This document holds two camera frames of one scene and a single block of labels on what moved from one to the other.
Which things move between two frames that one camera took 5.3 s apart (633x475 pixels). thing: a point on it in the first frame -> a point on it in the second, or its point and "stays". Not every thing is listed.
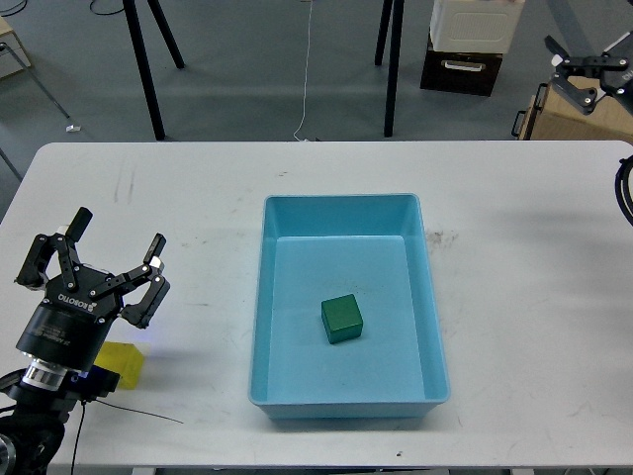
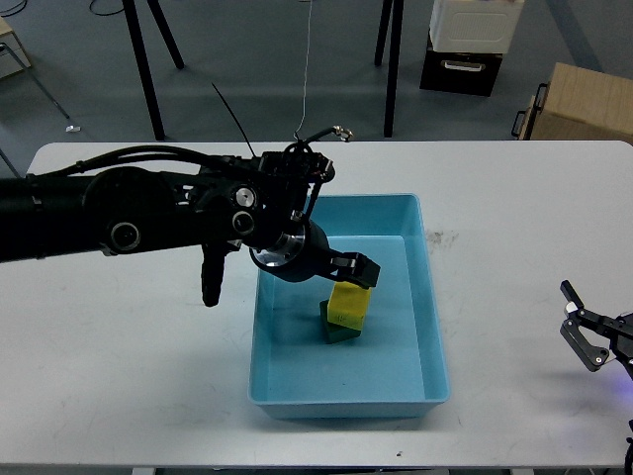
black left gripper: (68, 330) -> (303, 252)
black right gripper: (583, 99) -> (619, 332)
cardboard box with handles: (554, 114) stays
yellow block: (126, 359) -> (348, 305)
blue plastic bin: (316, 247) stays
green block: (341, 318) stays
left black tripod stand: (131, 11) stays
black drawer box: (470, 73) stays
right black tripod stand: (396, 37) stays
